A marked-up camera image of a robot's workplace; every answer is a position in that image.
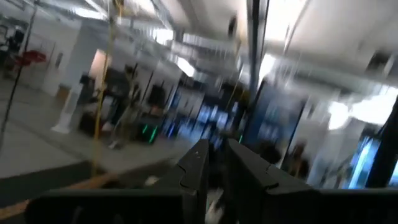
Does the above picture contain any black stand pole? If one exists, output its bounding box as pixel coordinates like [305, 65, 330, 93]
[0, 0, 41, 150]

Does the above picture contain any black upright post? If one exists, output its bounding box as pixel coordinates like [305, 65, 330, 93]
[365, 96, 398, 189]

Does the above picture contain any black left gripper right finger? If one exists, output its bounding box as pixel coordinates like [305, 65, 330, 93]
[225, 138, 318, 224]

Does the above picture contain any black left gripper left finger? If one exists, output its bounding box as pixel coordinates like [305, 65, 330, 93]
[154, 139, 210, 224]

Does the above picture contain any black overhead frame pole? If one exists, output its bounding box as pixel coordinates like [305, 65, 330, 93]
[245, 0, 271, 103]

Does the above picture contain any yellow hanging cable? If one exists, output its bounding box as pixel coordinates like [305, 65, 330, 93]
[91, 0, 125, 175]

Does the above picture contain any red object on stand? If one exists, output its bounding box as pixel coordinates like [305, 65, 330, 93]
[14, 49, 47, 68]

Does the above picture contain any white pillar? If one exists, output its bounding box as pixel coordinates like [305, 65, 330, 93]
[51, 24, 100, 134]

